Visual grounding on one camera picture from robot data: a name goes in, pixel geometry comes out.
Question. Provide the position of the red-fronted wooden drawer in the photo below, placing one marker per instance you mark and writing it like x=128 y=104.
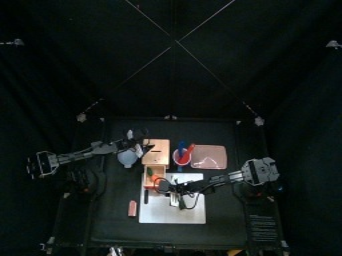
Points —
x=148 y=186

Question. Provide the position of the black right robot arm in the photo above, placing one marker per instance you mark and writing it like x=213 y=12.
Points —
x=260 y=171

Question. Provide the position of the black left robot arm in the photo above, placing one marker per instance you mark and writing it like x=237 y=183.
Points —
x=74 y=155

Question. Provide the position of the wooden drawer cabinet box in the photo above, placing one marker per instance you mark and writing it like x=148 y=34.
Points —
x=157 y=151

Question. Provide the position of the orange toy carrot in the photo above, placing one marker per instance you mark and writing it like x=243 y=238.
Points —
x=154 y=176

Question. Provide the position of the grey bowl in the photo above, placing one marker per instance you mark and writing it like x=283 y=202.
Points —
x=126 y=159

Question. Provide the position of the small black stick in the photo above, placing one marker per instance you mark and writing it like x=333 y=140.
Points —
x=145 y=196

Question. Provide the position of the blue toy utensil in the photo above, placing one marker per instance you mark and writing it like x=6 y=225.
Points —
x=180 y=146

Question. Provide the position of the white cutting board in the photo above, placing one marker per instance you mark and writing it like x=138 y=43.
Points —
x=168 y=215

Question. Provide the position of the red toy utensil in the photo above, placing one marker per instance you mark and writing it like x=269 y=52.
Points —
x=188 y=149

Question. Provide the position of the pink rectangular block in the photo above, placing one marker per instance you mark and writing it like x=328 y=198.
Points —
x=132 y=208

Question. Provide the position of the pinkish square tray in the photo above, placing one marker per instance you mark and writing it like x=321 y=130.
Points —
x=208 y=156

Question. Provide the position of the white frame clamp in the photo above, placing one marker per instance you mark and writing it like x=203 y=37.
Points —
x=259 y=121
x=80 y=117
x=332 y=44

